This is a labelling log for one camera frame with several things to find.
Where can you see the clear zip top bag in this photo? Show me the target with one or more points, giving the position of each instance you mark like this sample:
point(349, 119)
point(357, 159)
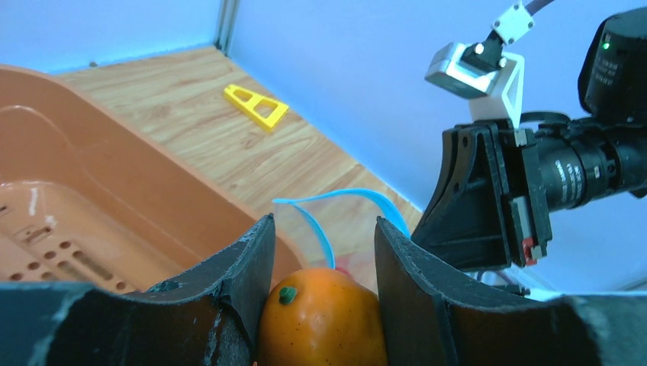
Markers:
point(336, 230)

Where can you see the right aluminium frame post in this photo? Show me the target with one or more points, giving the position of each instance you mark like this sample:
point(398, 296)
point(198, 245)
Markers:
point(226, 21)

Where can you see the orange green toy mango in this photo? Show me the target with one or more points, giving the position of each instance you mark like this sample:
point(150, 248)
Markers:
point(321, 316)

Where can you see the orange plastic basket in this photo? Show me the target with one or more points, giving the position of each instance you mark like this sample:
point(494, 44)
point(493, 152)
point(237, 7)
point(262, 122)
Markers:
point(85, 197)

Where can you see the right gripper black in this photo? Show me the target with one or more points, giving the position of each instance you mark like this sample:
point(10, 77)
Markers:
point(463, 223)

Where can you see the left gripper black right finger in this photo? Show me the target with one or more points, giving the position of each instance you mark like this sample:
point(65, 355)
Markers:
point(435, 315)

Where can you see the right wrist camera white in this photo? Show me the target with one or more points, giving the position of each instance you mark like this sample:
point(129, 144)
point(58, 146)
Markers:
point(483, 73)

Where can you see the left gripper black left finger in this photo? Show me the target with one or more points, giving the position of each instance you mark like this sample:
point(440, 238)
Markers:
point(207, 315)

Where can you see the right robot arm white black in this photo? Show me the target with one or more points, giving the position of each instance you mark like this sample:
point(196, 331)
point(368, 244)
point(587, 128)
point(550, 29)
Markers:
point(603, 153)

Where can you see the yellow triangular plastic stand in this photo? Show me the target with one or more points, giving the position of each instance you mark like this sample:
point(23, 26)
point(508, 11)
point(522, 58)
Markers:
point(264, 111)

